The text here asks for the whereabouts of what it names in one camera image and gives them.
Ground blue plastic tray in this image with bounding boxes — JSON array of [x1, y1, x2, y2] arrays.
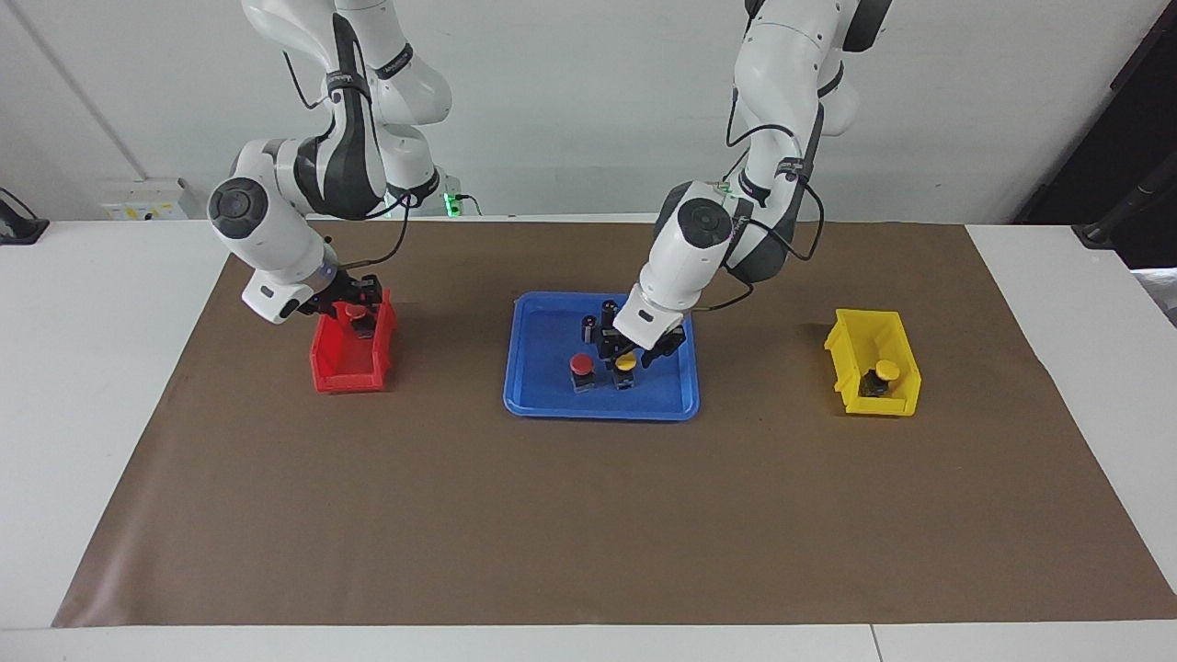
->
[[502, 291, 702, 422]]

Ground red plastic parts bin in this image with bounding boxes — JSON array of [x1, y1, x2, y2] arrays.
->
[[309, 288, 398, 394]]

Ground brown paper table mat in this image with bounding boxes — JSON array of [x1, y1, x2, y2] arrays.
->
[[52, 219, 1177, 629]]

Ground yellow plastic parts bin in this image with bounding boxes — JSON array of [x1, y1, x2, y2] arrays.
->
[[823, 308, 922, 417]]

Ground black device on table edge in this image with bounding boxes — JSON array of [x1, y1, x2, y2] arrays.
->
[[0, 188, 50, 245]]

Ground black stand pole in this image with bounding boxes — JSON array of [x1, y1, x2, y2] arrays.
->
[[1071, 156, 1177, 251]]

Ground black background panel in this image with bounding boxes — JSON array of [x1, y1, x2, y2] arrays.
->
[[1011, 0, 1177, 272]]

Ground grey shiny object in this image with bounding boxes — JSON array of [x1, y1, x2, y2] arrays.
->
[[1133, 267, 1177, 330]]

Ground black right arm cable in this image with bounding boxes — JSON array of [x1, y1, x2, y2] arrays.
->
[[283, 51, 412, 269]]

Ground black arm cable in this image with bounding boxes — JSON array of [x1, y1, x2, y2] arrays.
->
[[690, 87, 825, 314], [283, 51, 412, 269]]

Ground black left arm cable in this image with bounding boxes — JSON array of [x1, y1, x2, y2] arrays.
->
[[690, 87, 825, 314]]

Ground white wall power outlet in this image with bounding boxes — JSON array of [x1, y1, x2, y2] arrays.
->
[[99, 177, 199, 222]]

